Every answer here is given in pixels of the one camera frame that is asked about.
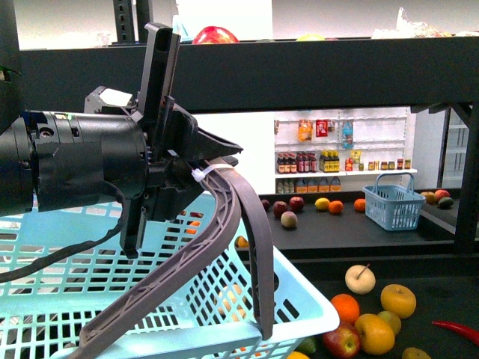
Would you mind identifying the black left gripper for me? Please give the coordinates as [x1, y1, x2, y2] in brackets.
[84, 22, 242, 259]

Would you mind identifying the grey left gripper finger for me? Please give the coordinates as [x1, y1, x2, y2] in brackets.
[226, 168, 275, 340]
[68, 164, 241, 358]

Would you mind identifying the large light blue basket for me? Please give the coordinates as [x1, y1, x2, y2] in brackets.
[1, 194, 339, 358]

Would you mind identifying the far yellow lemon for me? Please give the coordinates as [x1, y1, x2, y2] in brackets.
[314, 197, 330, 211]

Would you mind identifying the black shelf upright right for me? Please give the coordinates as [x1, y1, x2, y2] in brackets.
[411, 101, 478, 254]

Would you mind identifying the far peach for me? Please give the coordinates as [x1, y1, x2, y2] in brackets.
[280, 211, 298, 229]

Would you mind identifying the far dark red apple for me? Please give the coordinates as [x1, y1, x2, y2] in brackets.
[289, 196, 305, 212]

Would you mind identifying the far tangerine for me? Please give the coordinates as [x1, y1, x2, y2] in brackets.
[328, 200, 344, 215]

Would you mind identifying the white pear with stem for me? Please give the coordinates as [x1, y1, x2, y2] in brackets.
[344, 264, 376, 295]

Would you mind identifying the small tangerine centre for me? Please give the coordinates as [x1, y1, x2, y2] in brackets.
[330, 293, 361, 325]

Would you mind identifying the small blue basket far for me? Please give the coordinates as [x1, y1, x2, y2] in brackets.
[362, 171, 426, 231]

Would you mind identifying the green lime top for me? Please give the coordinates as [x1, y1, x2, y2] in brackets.
[296, 337, 317, 356]

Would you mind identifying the large orange front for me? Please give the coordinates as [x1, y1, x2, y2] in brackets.
[287, 351, 310, 359]

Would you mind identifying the red yellow apple centre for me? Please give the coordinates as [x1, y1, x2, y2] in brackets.
[322, 322, 361, 359]

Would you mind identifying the yellow orange fruit centre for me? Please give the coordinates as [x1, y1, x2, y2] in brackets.
[355, 313, 395, 356]

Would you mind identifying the kiwi upper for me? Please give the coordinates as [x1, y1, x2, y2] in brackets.
[378, 310, 402, 336]

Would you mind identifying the kiwi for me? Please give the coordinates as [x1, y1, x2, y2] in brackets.
[401, 347, 431, 359]
[378, 310, 402, 336]

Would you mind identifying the kiwi lower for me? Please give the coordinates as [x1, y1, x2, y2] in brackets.
[401, 347, 431, 359]

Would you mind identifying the red chili pepper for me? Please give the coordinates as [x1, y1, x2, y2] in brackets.
[431, 321, 479, 346]

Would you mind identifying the black cable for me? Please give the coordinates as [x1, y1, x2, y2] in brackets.
[0, 181, 130, 283]

